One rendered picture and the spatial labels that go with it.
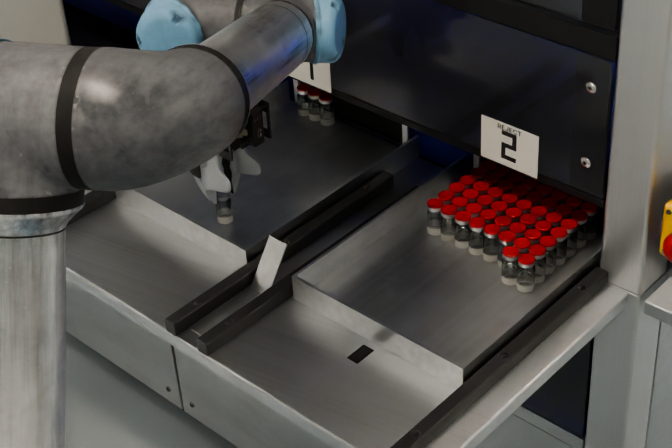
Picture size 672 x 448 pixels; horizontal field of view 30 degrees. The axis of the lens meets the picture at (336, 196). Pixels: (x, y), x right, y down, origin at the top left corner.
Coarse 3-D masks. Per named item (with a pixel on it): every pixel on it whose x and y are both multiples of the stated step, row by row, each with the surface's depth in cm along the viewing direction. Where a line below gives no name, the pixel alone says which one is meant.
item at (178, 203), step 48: (288, 96) 192; (288, 144) 182; (336, 144) 181; (384, 144) 181; (144, 192) 174; (192, 192) 173; (240, 192) 172; (288, 192) 172; (336, 192) 166; (192, 240) 164; (240, 240) 163
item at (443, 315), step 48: (432, 192) 168; (384, 240) 162; (432, 240) 161; (336, 288) 154; (384, 288) 154; (432, 288) 153; (480, 288) 153; (384, 336) 144; (432, 336) 146; (480, 336) 146
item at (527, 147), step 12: (492, 120) 153; (492, 132) 154; (516, 132) 151; (492, 144) 155; (516, 144) 152; (528, 144) 151; (492, 156) 156; (516, 156) 153; (528, 156) 152; (516, 168) 154; (528, 168) 152
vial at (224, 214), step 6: (222, 198) 164; (228, 198) 165; (216, 204) 165; (222, 204) 165; (228, 204) 165; (216, 210) 166; (222, 210) 165; (228, 210) 165; (222, 216) 166; (228, 216) 166; (222, 222) 166; (228, 222) 166
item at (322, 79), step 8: (304, 64) 173; (320, 64) 171; (328, 64) 169; (296, 72) 175; (304, 72) 174; (320, 72) 171; (328, 72) 170; (304, 80) 175; (312, 80) 173; (320, 80) 172; (328, 80) 171; (320, 88) 173; (328, 88) 172
